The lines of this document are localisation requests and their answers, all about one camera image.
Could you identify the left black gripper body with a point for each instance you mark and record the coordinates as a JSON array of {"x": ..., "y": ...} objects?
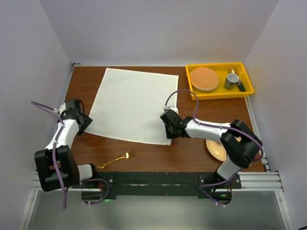
[{"x": 86, "y": 120}]

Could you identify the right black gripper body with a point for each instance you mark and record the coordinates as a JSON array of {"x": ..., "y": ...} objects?
[{"x": 170, "y": 133}]

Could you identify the white cloth napkin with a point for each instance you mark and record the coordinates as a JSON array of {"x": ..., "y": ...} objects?
[{"x": 128, "y": 105}]

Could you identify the gold fork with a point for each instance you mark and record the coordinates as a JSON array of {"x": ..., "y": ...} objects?
[{"x": 126, "y": 156}]

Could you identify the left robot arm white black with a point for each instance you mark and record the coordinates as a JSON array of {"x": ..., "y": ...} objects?
[{"x": 55, "y": 164}]

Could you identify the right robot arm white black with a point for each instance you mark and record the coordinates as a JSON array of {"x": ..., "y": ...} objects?
[{"x": 240, "y": 143}]

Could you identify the cream yellow plate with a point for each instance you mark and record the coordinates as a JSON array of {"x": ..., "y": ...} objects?
[{"x": 217, "y": 150}]

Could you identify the orange patterned plate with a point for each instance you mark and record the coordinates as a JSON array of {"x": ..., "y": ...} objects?
[{"x": 204, "y": 79}]

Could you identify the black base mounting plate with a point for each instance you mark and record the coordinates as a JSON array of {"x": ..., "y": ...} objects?
[{"x": 199, "y": 184}]

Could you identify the yellow plastic tray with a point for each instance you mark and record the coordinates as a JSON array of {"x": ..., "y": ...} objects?
[{"x": 222, "y": 70}]

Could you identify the grey white mug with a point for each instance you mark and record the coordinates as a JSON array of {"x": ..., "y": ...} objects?
[{"x": 231, "y": 80}]

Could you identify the dark green utensil in tray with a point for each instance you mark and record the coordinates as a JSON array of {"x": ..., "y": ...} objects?
[{"x": 241, "y": 87}]

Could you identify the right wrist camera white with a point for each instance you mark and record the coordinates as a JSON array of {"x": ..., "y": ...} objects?
[{"x": 170, "y": 107}]

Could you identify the aluminium frame rail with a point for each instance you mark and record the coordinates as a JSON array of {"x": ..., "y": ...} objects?
[{"x": 260, "y": 181}]

